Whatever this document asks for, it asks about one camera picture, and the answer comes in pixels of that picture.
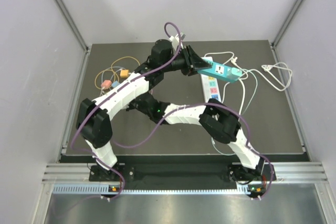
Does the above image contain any pink usb charger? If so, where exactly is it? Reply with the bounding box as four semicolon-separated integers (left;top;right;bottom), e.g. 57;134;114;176
101;80;112;90

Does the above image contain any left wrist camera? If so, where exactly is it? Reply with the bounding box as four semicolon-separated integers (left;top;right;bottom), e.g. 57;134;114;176
169;33;185;50

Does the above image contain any yellow charging cable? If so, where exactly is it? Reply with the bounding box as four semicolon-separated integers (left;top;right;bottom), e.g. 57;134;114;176
94;56;141;90

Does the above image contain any aluminium front rail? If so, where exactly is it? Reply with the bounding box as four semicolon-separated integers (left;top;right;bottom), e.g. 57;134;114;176
43;162;328;184

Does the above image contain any right aluminium frame post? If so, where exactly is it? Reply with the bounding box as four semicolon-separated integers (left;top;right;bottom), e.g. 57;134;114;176
270;0;305;49

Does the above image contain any white power strip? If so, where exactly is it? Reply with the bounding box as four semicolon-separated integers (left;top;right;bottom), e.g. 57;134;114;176
200;57;222;102

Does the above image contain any white teal strip cord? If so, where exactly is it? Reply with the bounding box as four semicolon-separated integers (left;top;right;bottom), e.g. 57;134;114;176
222;70;249;116

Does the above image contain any white power strip cord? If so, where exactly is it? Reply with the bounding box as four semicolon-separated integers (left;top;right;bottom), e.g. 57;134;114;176
204;52;293;92

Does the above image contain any aluminium frame post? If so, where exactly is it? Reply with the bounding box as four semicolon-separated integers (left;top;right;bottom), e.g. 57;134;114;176
270;0;305;49
54;0;89;52

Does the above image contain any light blue charging cable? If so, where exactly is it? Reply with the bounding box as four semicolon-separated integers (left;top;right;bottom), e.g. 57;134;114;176
104;66;124;83

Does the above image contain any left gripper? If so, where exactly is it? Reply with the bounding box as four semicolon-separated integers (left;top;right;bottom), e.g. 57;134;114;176
161;44;211;76

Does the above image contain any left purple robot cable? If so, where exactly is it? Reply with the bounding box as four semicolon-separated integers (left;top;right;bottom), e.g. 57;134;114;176
70;22;184;201

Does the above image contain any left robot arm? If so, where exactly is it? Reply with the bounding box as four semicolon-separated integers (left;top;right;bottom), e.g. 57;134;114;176
76;37;212;180

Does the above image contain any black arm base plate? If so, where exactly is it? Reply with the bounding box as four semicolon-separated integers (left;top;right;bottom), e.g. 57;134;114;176
89;163;264;182

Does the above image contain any light blue usb charger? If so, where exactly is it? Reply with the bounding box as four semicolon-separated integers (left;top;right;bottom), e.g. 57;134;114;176
111;81;120;88

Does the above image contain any yellow usb charger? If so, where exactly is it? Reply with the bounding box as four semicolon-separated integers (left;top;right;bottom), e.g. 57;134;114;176
120;69;130;78

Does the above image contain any teal power strip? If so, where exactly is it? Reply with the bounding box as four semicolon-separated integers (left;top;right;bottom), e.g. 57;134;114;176
197;59;234;82

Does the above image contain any grey slotted cable duct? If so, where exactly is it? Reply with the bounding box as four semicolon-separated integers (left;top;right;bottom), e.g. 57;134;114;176
52;181;254;195

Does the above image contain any teal usb charger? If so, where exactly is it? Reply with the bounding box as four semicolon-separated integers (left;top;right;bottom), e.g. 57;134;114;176
227;68;243;82

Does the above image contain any left aluminium frame post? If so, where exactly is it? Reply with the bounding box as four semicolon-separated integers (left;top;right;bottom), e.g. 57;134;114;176
54;0;89;52

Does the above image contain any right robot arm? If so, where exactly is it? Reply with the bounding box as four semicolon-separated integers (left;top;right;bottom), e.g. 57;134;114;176
127;93;265;182

